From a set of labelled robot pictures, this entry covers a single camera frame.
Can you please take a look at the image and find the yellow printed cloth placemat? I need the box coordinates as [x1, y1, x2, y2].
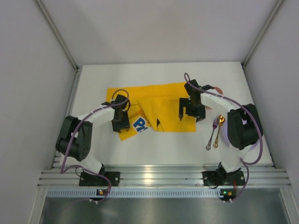
[118, 83, 196, 141]

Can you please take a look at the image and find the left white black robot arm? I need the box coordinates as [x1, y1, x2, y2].
[55, 94, 131, 176]

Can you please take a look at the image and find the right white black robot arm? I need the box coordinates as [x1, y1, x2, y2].
[178, 73, 263, 186]

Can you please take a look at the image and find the gold metal spoon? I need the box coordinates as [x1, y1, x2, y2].
[213, 115, 226, 148]

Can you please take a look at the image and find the lilac plastic plate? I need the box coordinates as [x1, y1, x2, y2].
[220, 121, 259, 150]

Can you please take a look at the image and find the pink plastic cup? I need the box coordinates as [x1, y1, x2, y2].
[206, 86, 223, 110]

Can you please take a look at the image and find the purple metal fork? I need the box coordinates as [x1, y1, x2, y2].
[206, 116, 220, 151]

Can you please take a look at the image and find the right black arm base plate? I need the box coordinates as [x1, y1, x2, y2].
[202, 171, 245, 188]

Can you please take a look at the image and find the aluminium mounting rail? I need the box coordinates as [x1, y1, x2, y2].
[37, 165, 291, 188]

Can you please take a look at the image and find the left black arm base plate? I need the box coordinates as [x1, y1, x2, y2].
[79, 171, 121, 187]

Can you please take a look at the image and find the slotted grey cable duct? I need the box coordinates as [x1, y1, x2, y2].
[47, 188, 234, 199]

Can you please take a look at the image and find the aluminium frame post left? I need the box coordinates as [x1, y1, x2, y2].
[34, 0, 79, 71]

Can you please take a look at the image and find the aluminium frame post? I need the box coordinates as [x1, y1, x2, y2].
[34, 0, 79, 71]
[241, 0, 285, 68]

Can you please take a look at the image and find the aluminium frame post right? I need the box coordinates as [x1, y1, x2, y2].
[241, 0, 285, 68]

